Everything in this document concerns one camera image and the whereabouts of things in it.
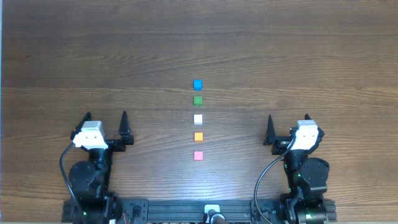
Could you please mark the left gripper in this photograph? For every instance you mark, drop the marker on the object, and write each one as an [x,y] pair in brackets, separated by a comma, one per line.
[117,145]

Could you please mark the blue cube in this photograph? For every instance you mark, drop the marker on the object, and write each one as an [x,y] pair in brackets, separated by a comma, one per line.
[197,84]

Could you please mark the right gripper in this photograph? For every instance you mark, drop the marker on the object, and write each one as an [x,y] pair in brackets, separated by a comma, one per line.
[281,146]

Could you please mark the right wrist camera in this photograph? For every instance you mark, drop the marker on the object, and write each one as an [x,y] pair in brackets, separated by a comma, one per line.
[306,135]

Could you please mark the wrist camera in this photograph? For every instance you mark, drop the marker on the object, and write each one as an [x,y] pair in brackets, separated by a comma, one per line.
[90,135]
[306,135]

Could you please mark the orange cube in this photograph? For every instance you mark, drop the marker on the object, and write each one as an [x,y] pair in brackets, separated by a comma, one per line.
[198,136]

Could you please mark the white cube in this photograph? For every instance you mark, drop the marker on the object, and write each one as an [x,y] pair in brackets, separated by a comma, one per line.
[198,119]

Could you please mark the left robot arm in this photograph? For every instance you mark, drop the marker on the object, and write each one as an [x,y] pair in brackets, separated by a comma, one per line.
[82,177]

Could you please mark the green cube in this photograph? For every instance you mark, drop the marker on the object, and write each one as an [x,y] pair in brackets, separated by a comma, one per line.
[198,100]

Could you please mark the pink cube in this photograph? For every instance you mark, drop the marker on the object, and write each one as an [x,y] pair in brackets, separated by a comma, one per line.
[198,155]

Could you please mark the mounting rail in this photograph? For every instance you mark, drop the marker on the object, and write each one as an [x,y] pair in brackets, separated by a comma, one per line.
[180,211]

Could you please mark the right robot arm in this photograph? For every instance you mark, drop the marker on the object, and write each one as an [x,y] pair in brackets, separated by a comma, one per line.
[314,177]

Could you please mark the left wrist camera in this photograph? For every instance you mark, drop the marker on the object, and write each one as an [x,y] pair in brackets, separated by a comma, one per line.
[90,135]

